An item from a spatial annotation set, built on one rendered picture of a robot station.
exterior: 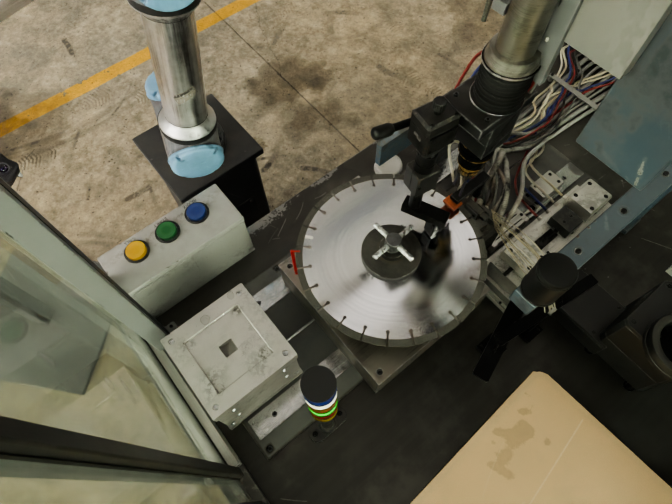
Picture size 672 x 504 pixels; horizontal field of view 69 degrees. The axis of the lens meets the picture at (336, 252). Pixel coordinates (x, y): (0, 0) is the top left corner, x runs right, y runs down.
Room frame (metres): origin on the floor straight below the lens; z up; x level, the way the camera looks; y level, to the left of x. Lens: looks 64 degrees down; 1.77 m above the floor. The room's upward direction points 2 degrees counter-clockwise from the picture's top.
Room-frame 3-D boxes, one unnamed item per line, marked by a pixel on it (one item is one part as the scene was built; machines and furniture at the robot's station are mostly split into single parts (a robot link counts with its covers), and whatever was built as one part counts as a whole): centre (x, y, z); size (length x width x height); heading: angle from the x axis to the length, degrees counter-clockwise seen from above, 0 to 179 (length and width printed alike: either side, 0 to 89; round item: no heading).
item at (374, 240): (0.39, -0.10, 0.96); 0.11 x 0.11 x 0.03
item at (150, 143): (0.82, 0.36, 0.37); 0.40 x 0.40 x 0.75; 38
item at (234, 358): (0.24, 0.20, 0.82); 0.18 x 0.18 x 0.15; 38
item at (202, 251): (0.47, 0.33, 0.82); 0.28 x 0.11 x 0.15; 128
